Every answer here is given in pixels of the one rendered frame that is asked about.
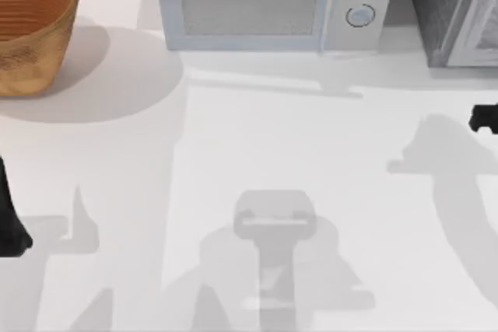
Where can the pale microwave oven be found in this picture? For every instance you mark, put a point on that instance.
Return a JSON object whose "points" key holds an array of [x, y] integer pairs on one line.
{"points": [[373, 32]]}

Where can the round microwave knob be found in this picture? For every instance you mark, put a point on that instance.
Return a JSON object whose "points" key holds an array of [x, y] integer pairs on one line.
{"points": [[360, 15]]}

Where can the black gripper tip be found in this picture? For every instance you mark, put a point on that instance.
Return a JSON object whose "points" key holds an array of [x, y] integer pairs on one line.
{"points": [[9, 227], [484, 118]]}

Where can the microwave oven door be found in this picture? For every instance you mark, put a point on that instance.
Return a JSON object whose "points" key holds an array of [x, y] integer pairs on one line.
{"points": [[249, 1]]}

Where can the brown woven basket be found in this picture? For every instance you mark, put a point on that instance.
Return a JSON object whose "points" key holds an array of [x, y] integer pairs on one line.
{"points": [[35, 44]]}

